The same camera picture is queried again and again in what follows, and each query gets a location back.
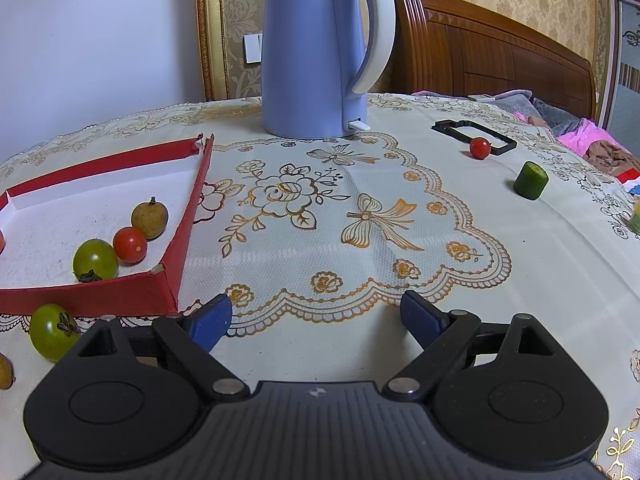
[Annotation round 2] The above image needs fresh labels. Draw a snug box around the green tomato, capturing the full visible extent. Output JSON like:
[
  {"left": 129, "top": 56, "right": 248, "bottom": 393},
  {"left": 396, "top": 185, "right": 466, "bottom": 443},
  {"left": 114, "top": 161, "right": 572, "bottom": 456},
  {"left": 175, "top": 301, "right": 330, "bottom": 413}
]
[
  {"left": 29, "top": 304, "right": 80, "bottom": 362},
  {"left": 73, "top": 238, "right": 118, "bottom": 283}
]

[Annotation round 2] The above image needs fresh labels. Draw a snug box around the brown longan fruit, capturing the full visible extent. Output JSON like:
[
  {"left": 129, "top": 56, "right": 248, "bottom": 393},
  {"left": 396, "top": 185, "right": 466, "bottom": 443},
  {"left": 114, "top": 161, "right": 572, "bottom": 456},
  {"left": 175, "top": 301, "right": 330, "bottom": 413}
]
[{"left": 0, "top": 354, "right": 14, "bottom": 390}]

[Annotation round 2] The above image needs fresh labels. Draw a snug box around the red cherry tomato in box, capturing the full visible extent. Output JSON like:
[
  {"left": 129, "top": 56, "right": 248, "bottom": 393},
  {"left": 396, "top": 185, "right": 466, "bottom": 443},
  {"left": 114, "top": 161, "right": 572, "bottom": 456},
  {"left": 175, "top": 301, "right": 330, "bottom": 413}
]
[{"left": 112, "top": 226, "right": 148, "bottom": 266}]

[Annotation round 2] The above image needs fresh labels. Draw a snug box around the longan in box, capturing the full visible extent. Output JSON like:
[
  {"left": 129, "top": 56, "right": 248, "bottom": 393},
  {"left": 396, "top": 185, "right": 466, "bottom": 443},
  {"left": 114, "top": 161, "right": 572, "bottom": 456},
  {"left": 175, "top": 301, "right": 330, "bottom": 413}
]
[{"left": 130, "top": 196, "right": 168, "bottom": 240}]

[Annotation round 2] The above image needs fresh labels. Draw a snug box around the floral lace tablecloth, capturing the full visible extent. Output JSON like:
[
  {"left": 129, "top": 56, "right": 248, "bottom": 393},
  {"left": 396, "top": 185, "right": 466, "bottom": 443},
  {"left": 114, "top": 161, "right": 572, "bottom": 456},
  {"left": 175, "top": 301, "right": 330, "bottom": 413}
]
[{"left": 1, "top": 94, "right": 639, "bottom": 479}]

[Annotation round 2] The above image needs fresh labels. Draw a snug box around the green cucumber chunk right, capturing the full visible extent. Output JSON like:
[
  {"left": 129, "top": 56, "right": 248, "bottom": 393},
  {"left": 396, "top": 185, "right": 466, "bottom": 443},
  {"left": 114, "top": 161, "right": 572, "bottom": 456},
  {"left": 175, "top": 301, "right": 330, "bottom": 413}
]
[{"left": 513, "top": 162, "right": 549, "bottom": 200}]

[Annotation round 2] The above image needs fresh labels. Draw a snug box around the red shallow cardboard box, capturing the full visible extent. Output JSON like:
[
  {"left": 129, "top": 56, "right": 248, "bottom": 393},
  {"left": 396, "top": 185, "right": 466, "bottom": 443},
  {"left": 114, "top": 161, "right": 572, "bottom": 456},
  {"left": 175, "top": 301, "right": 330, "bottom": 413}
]
[{"left": 1, "top": 136, "right": 214, "bottom": 318}]

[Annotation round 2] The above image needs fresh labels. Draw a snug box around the yellow green cucumber piece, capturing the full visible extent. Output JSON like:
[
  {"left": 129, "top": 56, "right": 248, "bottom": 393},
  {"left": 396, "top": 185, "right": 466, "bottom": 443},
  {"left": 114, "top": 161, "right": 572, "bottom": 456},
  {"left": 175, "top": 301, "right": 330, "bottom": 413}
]
[{"left": 628, "top": 202, "right": 640, "bottom": 234}]

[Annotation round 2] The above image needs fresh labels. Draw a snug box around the pink bedding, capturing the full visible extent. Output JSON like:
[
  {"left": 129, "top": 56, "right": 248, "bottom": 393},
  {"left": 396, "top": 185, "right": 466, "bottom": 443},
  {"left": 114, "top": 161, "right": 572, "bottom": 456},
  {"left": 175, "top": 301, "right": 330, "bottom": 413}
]
[{"left": 413, "top": 88, "right": 640, "bottom": 196}]

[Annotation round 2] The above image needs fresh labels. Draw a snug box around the wardrobe door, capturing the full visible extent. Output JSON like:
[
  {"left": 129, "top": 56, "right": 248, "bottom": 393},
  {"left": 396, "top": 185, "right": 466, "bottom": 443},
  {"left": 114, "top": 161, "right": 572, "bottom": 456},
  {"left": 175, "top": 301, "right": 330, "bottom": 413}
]
[{"left": 599, "top": 0, "right": 639, "bottom": 155}]

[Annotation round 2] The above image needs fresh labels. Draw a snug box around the wooden headboard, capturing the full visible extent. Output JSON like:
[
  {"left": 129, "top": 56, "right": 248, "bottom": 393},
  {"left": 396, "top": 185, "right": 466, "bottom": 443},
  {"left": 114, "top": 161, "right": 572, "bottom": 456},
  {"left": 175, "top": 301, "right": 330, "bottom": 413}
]
[{"left": 388, "top": 0, "right": 596, "bottom": 118}]

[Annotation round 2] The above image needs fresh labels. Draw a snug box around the blue electric kettle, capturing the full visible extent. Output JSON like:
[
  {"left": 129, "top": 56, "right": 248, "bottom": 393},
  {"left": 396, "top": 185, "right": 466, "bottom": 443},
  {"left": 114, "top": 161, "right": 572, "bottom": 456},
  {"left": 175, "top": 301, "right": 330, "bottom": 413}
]
[{"left": 260, "top": 0, "right": 396, "bottom": 140}]

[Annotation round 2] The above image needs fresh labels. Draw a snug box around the red cherry tomato by frame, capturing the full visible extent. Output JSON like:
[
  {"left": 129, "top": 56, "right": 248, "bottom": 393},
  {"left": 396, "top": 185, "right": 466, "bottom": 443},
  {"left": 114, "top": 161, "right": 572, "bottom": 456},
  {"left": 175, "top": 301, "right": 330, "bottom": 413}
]
[{"left": 469, "top": 136, "right": 491, "bottom": 160}]

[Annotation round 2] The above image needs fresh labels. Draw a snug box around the small black frame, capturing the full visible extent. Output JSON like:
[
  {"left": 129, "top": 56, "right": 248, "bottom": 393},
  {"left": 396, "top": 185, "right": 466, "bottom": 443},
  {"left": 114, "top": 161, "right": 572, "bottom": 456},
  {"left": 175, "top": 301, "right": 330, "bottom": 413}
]
[{"left": 432, "top": 119, "right": 518, "bottom": 156}]

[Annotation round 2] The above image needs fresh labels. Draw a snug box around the white wall switch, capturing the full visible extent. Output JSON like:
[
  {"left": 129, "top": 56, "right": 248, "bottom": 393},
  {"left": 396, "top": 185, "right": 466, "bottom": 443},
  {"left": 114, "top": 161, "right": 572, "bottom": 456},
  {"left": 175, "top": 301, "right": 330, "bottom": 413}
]
[{"left": 243, "top": 32, "right": 262, "bottom": 64}]

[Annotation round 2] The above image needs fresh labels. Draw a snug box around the gold wall panel frame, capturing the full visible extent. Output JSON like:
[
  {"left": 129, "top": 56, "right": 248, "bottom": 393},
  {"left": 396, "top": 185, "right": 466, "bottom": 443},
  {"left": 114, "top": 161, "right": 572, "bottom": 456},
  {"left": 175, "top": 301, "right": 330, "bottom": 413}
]
[{"left": 195, "top": 0, "right": 262, "bottom": 101}]

